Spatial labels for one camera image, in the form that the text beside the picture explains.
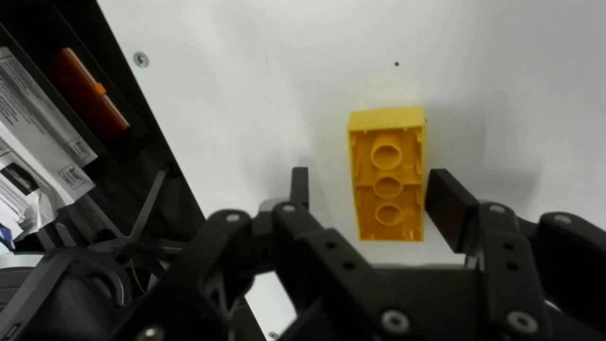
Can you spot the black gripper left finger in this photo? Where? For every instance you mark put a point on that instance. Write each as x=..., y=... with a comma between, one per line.
x=303, y=267

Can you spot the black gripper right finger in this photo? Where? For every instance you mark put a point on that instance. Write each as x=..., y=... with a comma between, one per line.
x=536, y=278

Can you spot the yellow LEGO block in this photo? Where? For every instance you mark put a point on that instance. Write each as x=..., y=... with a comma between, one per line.
x=387, y=178

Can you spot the white printer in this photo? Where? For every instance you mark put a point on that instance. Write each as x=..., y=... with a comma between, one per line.
x=38, y=126

